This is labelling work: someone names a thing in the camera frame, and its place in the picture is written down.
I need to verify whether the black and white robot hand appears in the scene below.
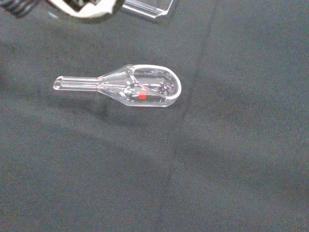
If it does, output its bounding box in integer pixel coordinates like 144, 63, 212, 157
0, 0, 126, 24

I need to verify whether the clear acrylic funnel stand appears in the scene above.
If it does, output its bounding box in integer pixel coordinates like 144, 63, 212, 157
120, 0, 175, 24

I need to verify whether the clear glass weighing funnel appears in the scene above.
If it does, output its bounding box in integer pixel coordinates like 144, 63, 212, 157
52, 64, 183, 108

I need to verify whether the black bench cloth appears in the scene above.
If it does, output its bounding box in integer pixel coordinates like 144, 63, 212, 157
0, 0, 309, 232

